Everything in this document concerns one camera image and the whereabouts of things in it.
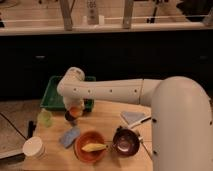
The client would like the black object at table edge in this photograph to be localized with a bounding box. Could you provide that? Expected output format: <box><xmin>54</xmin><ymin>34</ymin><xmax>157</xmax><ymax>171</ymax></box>
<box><xmin>27</xmin><ymin>121</ymin><xmax>36</xmax><ymax>139</ymax></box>

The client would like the yellow banana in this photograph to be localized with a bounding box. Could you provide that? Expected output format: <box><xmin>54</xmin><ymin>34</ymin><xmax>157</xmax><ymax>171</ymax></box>
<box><xmin>82</xmin><ymin>143</ymin><xmax>107</xmax><ymax>152</ymax></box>

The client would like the black white marker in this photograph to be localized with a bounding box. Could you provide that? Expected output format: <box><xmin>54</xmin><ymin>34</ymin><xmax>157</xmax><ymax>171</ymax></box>
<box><xmin>128</xmin><ymin>116</ymin><xmax>151</xmax><ymax>129</ymax></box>

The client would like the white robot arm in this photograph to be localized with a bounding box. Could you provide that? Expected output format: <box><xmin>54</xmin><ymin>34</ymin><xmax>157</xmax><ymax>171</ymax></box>
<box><xmin>57</xmin><ymin>67</ymin><xmax>213</xmax><ymax>171</ymax></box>

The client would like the grey folded cloth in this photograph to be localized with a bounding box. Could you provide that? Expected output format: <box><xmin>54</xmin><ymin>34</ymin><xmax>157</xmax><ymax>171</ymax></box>
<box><xmin>121</xmin><ymin>111</ymin><xmax>145</xmax><ymax>125</ymax></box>

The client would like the orange bowl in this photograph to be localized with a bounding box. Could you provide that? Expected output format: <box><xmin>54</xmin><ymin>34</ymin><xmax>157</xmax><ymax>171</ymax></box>
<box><xmin>74</xmin><ymin>131</ymin><xmax>107</xmax><ymax>164</ymax></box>

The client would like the blue sponge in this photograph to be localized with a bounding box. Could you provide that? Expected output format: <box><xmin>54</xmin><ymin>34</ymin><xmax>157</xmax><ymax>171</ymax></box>
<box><xmin>59</xmin><ymin>126</ymin><xmax>80</xmax><ymax>148</ymax></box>

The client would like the orange red apple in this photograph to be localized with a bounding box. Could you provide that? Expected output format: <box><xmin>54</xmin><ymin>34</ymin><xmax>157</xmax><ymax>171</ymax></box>
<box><xmin>69</xmin><ymin>107</ymin><xmax>82</xmax><ymax>118</ymax></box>

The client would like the light green plastic cup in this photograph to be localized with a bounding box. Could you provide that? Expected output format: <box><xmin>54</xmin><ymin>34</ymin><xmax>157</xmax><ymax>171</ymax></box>
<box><xmin>37</xmin><ymin>109</ymin><xmax>52</xmax><ymax>127</ymax></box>

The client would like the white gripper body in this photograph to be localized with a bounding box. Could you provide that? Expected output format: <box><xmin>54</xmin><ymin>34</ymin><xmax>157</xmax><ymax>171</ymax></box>
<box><xmin>63</xmin><ymin>97</ymin><xmax>85</xmax><ymax>110</ymax></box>

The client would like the white paper cup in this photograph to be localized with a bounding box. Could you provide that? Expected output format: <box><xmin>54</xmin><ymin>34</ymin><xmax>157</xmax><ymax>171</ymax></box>
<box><xmin>22</xmin><ymin>136</ymin><xmax>45</xmax><ymax>158</ymax></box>

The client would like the green plastic tray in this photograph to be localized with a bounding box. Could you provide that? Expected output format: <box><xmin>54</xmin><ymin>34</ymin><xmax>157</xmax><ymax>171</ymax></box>
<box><xmin>40</xmin><ymin>76</ymin><xmax>96</xmax><ymax>112</ymax></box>

